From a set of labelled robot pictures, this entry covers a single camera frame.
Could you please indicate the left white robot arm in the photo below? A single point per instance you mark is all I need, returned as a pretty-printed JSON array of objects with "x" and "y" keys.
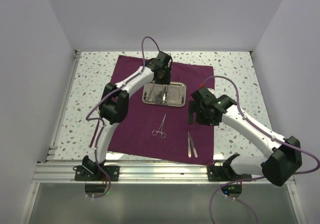
[{"x": 114, "y": 104}]

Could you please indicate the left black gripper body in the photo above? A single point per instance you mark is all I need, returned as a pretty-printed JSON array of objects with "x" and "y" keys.
[{"x": 165, "y": 78}]

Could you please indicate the purple surgical cloth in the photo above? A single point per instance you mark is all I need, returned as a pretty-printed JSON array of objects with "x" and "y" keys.
[{"x": 134, "y": 134}]

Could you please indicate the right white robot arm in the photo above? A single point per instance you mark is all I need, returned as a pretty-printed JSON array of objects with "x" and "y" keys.
[{"x": 280, "y": 157}]

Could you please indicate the aluminium front rail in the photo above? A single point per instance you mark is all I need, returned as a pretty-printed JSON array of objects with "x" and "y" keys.
[{"x": 132, "y": 172}]

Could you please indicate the aluminium rail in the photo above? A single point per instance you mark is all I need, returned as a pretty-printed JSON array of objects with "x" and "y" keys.
[
  {"x": 132, "y": 172},
  {"x": 53, "y": 145}
]

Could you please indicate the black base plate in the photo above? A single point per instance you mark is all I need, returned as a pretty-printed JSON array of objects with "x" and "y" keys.
[
  {"x": 223, "y": 174},
  {"x": 82, "y": 174}
]

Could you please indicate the steel hemostat forceps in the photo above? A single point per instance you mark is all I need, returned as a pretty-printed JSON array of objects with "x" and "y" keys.
[{"x": 160, "y": 129}]

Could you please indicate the aluminium left rail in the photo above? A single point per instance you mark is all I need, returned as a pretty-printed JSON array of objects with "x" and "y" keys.
[{"x": 53, "y": 145}]

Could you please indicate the steel instrument tray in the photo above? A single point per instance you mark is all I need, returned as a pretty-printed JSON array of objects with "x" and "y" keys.
[{"x": 176, "y": 97}]

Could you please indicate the steel tweezers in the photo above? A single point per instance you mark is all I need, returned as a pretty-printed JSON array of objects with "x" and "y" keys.
[
  {"x": 193, "y": 149},
  {"x": 189, "y": 145}
]

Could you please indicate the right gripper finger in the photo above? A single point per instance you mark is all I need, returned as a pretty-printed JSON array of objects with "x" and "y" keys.
[
  {"x": 191, "y": 110},
  {"x": 198, "y": 112}
]

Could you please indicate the steel scissors in tray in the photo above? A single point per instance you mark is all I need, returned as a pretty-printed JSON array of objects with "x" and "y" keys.
[{"x": 150, "y": 91}]

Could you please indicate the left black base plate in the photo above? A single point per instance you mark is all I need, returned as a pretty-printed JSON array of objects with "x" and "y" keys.
[{"x": 82, "y": 174}]

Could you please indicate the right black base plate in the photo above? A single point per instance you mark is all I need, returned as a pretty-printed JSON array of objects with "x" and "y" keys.
[{"x": 223, "y": 174}]

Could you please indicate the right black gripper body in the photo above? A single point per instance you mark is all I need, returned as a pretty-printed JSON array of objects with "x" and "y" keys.
[{"x": 207, "y": 121}]

